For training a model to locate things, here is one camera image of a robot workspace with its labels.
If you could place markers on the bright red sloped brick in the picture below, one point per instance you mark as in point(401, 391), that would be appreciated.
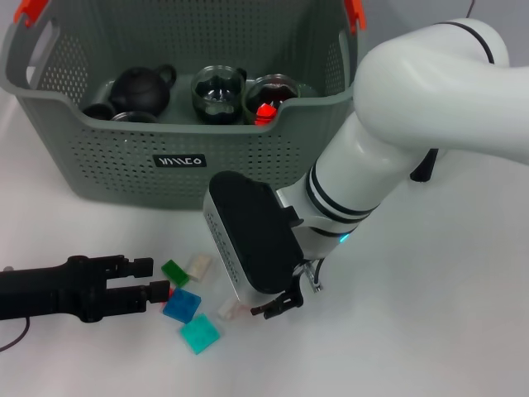
point(264, 113)

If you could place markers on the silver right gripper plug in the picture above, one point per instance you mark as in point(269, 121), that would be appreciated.
point(308, 279)

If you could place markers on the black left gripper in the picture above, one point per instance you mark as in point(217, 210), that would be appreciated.
point(49, 291)

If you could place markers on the white toy brick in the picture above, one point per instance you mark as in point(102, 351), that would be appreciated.
point(200, 266)
point(226, 310)

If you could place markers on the black clay teapot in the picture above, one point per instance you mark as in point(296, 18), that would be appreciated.
point(138, 93)

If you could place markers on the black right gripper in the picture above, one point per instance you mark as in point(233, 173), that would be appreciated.
point(295, 293)

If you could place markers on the grey-green perforated storage bin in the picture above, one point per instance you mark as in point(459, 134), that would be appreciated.
point(165, 178)

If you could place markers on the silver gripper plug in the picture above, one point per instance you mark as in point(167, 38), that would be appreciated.
point(8, 269)
point(308, 279)

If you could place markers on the teal square toy brick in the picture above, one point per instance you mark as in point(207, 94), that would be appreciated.
point(199, 334)

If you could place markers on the blue toy brick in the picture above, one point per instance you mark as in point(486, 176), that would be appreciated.
point(182, 307)

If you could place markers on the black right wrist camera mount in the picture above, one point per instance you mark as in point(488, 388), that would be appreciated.
point(256, 235)

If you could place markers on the small black clay cup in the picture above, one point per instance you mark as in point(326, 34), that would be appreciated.
point(98, 111)

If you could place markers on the glass teacup with black holder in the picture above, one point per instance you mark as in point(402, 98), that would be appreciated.
point(217, 95)
point(273, 89)
point(132, 116)

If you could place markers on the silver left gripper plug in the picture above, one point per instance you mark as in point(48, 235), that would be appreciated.
point(8, 269)

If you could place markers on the green flat toy brick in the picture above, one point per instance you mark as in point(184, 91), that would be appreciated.
point(175, 273)

